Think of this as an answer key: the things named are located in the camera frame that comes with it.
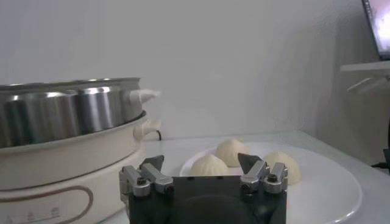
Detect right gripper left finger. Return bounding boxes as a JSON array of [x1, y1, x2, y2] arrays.
[[118, 154, 174, 198]]

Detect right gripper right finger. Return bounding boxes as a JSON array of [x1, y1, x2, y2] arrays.
[[236, 152, 289, 195]]

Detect white steamed baozi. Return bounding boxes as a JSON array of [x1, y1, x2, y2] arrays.
[[263, 151, 302, 186], [189, 153, 230, 177], [214, 138, 249, 168]]

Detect stainless steel steamer basket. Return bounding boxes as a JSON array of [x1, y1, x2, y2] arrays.
[[0, 77, 161, 149]]

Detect white round plate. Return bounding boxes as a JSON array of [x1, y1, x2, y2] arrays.
[[179, 141, 363, 224]]

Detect white electric cooker base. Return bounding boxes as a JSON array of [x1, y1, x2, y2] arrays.
[[0, 111, 163, 224]]

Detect open laptop lit screen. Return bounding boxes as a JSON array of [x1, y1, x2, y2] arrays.
[[361, 0, 390, 61]]

